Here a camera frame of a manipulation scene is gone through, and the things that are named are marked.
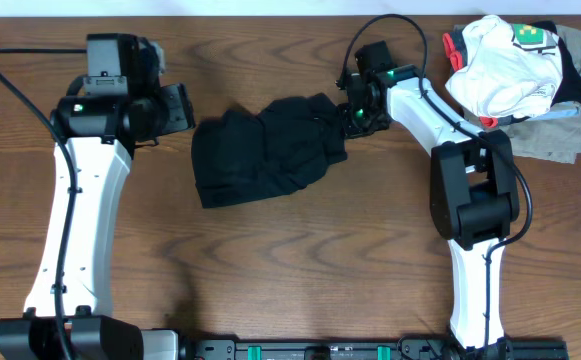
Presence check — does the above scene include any light blue garment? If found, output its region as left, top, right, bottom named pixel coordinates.
left=530, top=102, right=581, bottom=121

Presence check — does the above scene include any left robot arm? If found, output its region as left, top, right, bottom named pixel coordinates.
left=0, top=33, right=195, bottom=359

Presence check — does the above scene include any black t-shirt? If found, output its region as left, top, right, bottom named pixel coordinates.
left=191, top=93, right=347, bottom=208

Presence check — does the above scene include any red and grey garment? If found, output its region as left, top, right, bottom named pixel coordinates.
left=442, top=31, right=468, bottom=72

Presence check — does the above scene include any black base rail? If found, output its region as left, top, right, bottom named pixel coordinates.
left=178, top=337, right=570, bottom=360

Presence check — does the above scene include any white printed t-shirt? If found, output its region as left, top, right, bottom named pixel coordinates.
left=445, top=15, right=581, bottom=122

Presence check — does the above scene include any olive khaki garment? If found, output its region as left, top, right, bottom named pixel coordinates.
left=458, top=24, right=581, bottom=165

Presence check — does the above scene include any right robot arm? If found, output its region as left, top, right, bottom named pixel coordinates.
left=339, top=42, right=519, bottom=355

